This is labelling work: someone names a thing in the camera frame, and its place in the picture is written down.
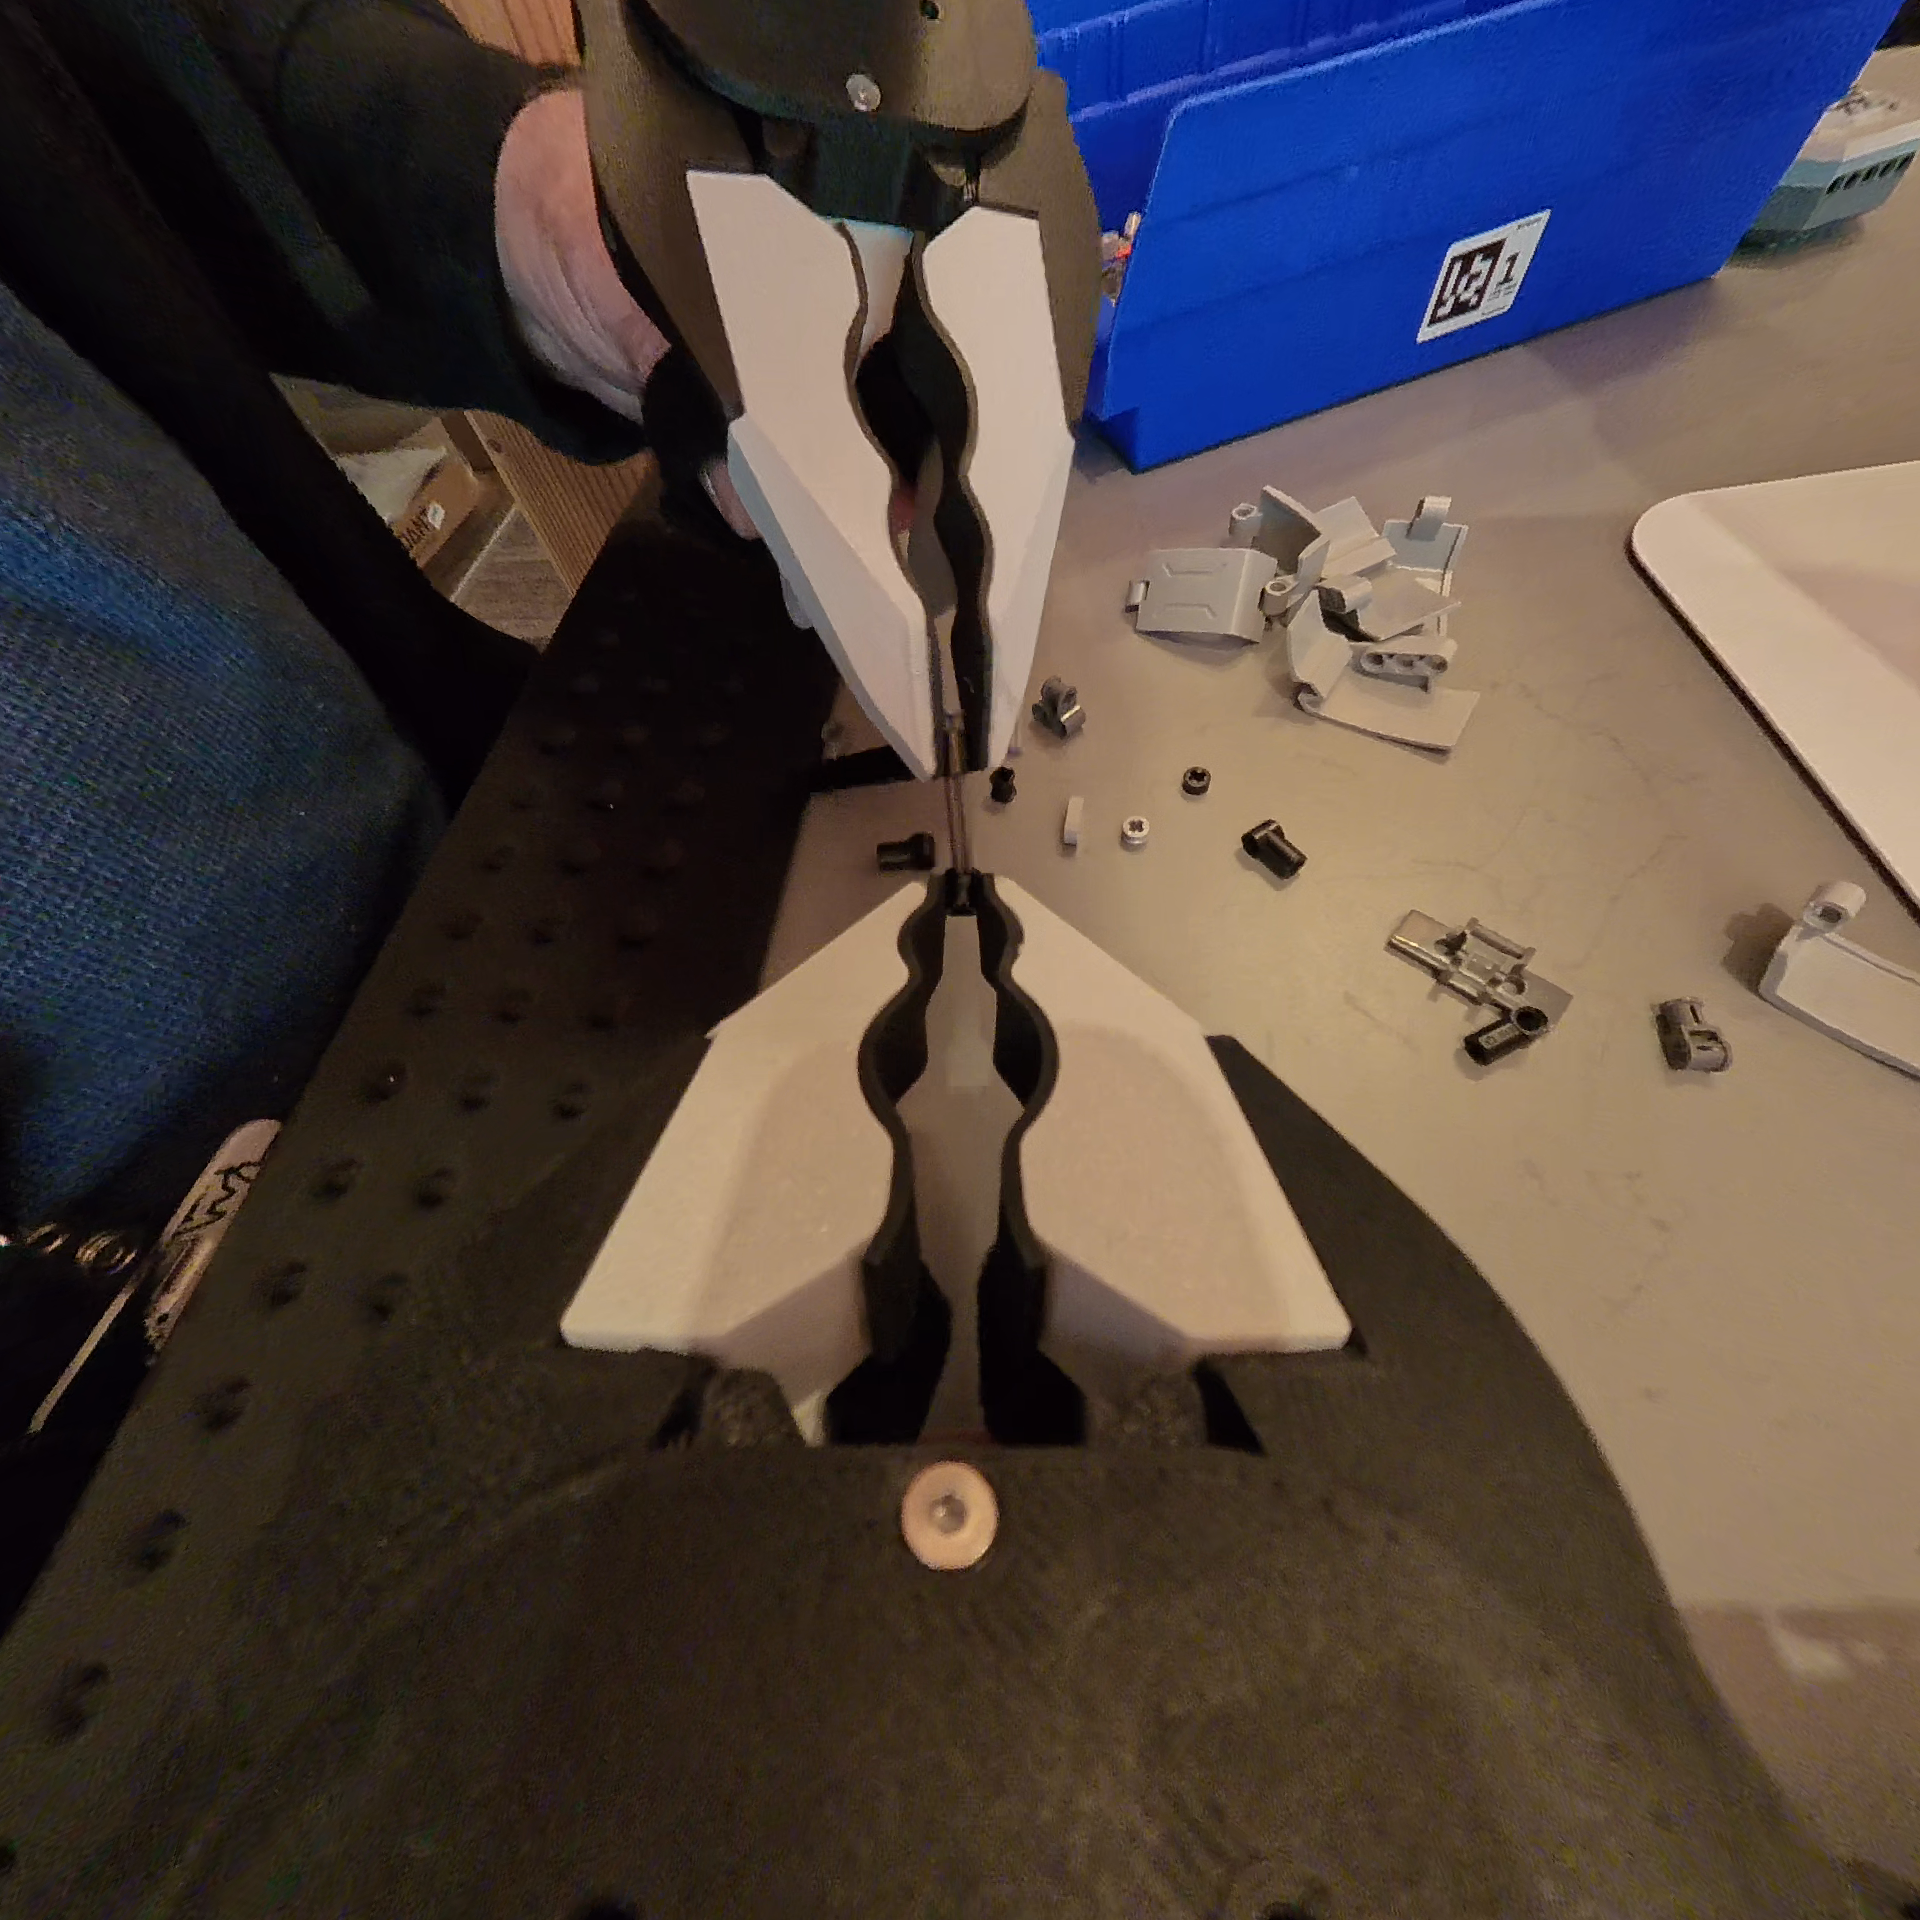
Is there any grey curved panel piece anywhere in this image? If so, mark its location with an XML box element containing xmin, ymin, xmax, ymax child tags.
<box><xmin>1755</xmin><ymin>883</ymin><xmax>1920</xmax><ymax>1079</ymax></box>

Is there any dark perforated pad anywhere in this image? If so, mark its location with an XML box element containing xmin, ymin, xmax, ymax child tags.
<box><xmin>0</xmin><ymin>526</ymin><xmax>842</xmax><ymax>1652</ymax></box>

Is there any grey track link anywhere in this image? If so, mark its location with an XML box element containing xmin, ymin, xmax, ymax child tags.
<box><xmin>1387</xmin><ymin>908</ymin><xmax>1574</xmax><ymax>1022</ymax></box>

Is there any grey block assembly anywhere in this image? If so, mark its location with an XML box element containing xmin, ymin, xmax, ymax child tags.
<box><xmin>1746</xmin><ymin>82</ymin><xmax>1920</xmax><ymax>249</ymax></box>

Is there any dark grey axle rod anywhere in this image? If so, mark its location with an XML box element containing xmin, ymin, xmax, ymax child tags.
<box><xmin>928</xmin><ymin>591</ymin><xmax>971</xmax><ymax>875</ymax></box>

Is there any person's left hand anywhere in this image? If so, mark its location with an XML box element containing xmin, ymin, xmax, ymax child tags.
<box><xmin>497</xmin><ymin>102</ymin><xmax>677</xmax><ymax>426</ymax></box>

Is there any white patterned shoe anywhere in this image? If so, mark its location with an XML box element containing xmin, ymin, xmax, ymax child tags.
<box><xmin>29</xmin><ymin>1118</ymin><xmax>289</xmax><ymax>1426</ymax></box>

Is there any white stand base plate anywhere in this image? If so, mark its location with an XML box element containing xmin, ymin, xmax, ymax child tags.
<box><xmin>1629</xmin><ymin>462</ymin><xmax>1920</xmax><ymax>917</ymax></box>

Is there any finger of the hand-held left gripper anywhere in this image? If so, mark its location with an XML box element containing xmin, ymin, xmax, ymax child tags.
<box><xmin>681</xmin><ymin>167</ymin><xmax>954</xmax><ymax>781</ymax></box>
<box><xmin>901</xmin><ymin>202</ymin><xmax>1080</xmax><ymax>775</ymax></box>

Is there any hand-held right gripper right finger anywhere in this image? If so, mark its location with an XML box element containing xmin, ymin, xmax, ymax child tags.
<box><xmin>979</xmin><ymin>873</ymin><xmax>1356</xmax><ymax>1444</ymax></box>

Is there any cardboard box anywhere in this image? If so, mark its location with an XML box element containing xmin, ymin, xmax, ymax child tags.
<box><xmin>336</xmin><ymin>420</ymin><xmax>497</xmax><ymax>575</ymax></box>

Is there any pile of grey panel pieces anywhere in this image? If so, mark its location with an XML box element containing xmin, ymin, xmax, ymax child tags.
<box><xmin>1125</xmin><ymin>487</ymin><xmax>1480</xmax><ymax>753</ymax></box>

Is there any blue bin with white label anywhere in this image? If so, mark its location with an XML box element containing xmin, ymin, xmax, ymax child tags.
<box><xmin>1035</xmin><ymin>0</ymin><xmax>1907</xmax><ymax>473</ymax></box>

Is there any person's left forearm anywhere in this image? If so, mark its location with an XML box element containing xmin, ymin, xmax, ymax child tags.
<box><xmin>225</xmin><ymin>0</ymin><xmax>646</xmax><ymax>459</ymax></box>

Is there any person's blue shirt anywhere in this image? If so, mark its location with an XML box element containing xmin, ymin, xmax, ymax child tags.
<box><xmin>0</xmin><ymin>285</ymin><xmax>452</xmax><ymax>1231</ymax></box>

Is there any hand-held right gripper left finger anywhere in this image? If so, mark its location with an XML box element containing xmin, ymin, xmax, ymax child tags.
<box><xmin>561</xmin><ymin>878</ymin><xmax>945</xmax><ymax>1444</ymax></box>

